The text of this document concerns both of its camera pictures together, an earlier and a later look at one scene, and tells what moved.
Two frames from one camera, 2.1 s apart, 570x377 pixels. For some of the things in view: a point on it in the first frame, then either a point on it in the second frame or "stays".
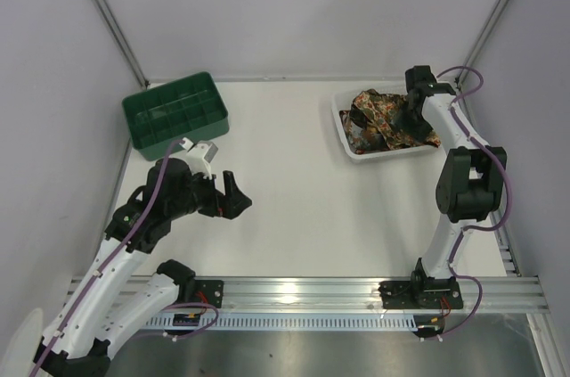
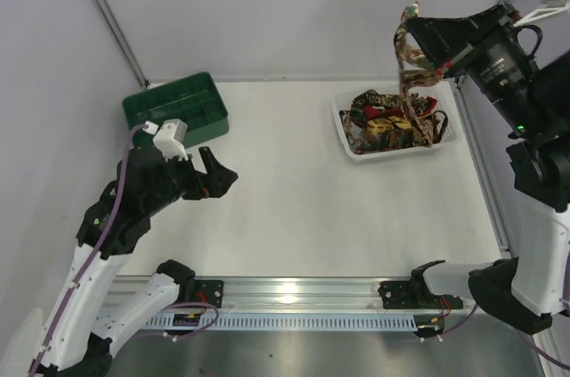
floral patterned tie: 385,110 → 415,69
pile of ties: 377,121 stays
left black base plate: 208,291 stays
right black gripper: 414,114 → 465,54
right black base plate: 421,293 stays
